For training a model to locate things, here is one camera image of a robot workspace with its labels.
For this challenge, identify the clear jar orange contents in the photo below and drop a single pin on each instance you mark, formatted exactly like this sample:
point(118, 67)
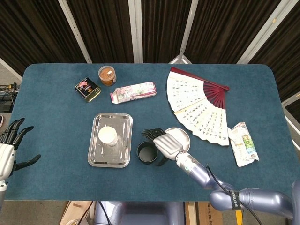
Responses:
point(107, 76)

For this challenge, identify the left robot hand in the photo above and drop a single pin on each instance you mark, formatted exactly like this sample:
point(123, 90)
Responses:
point(5, 154)

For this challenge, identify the white partition post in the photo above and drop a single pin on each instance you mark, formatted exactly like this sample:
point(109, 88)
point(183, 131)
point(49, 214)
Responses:
point(136, 30)
point(10, 68)
point(291, 110)
point(262, 32)
point(187, 35)
point(75, 30)

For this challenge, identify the pink floral carton box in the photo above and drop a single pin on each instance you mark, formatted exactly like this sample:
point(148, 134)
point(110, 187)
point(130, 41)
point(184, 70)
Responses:
point(133, 92)

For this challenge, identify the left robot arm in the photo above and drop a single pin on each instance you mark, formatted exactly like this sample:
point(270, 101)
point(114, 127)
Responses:
point(2, 194)

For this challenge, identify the light wooden frame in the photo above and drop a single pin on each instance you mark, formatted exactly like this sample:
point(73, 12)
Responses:
point(75, 211)

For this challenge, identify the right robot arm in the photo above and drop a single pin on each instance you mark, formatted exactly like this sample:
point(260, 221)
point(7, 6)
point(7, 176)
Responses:
point(201, 173)

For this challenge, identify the blue felt table cover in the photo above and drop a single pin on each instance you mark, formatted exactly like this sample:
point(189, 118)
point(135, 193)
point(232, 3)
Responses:
point(58, 105)

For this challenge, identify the crumpled snack bag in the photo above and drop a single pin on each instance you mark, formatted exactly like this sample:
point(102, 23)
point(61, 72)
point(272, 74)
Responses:
point(245, 145)

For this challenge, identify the black mesh pen holder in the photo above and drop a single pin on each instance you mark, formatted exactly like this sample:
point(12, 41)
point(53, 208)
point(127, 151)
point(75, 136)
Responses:
point(146, 155)

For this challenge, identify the paper folding fan red ribs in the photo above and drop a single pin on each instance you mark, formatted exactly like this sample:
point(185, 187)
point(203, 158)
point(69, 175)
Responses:
point(187, 93)

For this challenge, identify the rectangular steel tray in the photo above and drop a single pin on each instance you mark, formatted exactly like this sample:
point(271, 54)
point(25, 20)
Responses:
point(124, 140)

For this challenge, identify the black gold tin can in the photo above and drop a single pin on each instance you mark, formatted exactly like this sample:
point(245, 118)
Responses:
point(87, 90)

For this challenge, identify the white paper cup stack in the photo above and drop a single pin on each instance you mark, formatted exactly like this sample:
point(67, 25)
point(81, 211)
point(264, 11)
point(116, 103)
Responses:
point(106, 135)

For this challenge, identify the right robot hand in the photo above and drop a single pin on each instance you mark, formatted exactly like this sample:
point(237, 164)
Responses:
point(168, 145)

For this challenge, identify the brown curtain panel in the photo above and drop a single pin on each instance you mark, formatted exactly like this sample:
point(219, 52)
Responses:
point(35, 30)
point(164, 28)
point(286, 47)
point(105, 30)
point(222, 30)

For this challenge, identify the round steel plate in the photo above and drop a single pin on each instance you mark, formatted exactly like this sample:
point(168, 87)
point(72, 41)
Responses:
point(184, 138)

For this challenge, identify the brown cardboard box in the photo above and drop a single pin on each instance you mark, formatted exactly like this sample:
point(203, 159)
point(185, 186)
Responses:
point(206, 214)

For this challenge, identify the grey robot torso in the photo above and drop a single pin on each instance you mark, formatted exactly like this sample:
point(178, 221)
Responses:
point(140, 213)

